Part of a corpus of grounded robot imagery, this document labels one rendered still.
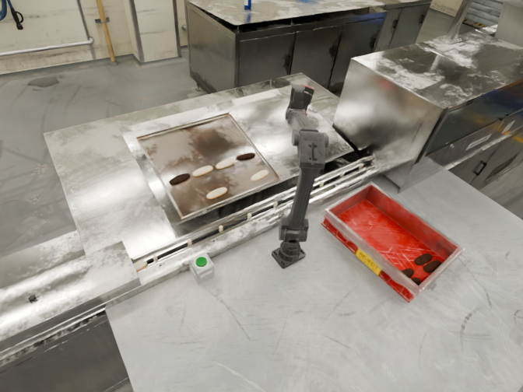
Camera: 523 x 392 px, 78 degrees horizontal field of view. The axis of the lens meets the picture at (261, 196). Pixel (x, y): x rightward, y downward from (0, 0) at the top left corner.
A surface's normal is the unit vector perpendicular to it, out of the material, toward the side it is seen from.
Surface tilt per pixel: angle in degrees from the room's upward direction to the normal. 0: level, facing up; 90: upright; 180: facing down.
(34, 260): 0
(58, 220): 0
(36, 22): 90
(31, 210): 0
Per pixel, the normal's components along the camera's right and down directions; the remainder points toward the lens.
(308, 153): 0.07, -0.36
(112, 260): 0.08, -0.70
